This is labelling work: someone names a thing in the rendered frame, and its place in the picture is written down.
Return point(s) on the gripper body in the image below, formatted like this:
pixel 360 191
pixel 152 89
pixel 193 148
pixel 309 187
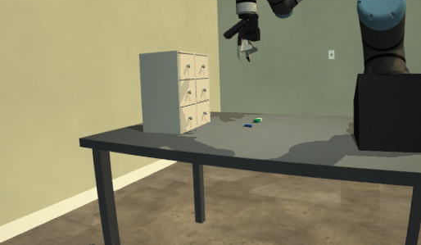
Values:
pixel 251 24

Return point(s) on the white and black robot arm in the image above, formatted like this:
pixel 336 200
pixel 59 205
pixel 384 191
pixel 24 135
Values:
pixel 382 27

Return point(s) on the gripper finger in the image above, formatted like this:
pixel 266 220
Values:
pixel 253 49
pixel 242 45

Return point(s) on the grey chest of drawers with tan drawers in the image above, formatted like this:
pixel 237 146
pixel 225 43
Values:
pixel 159 79

